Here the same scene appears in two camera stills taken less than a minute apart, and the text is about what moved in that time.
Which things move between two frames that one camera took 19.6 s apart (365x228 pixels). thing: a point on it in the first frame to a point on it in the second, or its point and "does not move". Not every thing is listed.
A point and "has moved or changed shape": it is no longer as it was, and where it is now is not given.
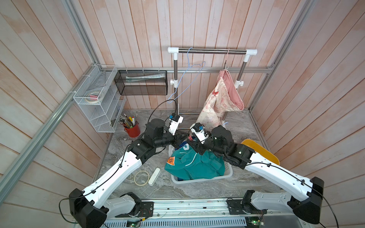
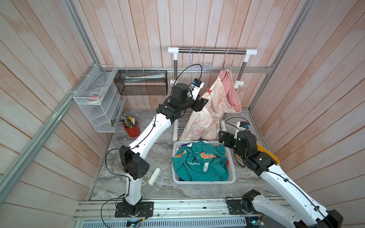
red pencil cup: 134,131 does not move
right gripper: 198,146 to 230,137
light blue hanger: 181,79 has moved or changed shape
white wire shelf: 99,96 does not move
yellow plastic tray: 261,150 does not move
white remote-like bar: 154,176 does not move
